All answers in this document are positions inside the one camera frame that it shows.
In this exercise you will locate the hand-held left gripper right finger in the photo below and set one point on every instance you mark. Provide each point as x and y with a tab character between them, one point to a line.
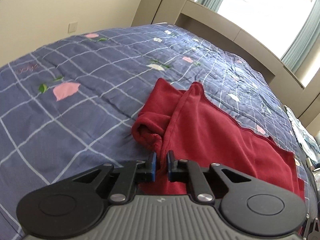
169	165

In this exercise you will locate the light blue folded cloth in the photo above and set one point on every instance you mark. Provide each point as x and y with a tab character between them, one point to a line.
303	135

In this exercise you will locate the blue plaid floral blanket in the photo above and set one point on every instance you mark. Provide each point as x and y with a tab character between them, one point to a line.
100	80

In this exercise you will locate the dark red garment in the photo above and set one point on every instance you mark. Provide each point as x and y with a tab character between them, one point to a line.
212	135

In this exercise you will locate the beige tall cabinet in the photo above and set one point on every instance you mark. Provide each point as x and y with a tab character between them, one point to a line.
157	2

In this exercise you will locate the beige window sill cabinet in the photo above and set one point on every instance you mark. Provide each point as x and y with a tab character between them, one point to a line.
237	37

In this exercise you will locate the beige wall socket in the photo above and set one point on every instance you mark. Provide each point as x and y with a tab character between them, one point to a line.
72	27

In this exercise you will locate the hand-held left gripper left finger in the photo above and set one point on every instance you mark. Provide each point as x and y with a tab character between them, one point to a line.
153	167

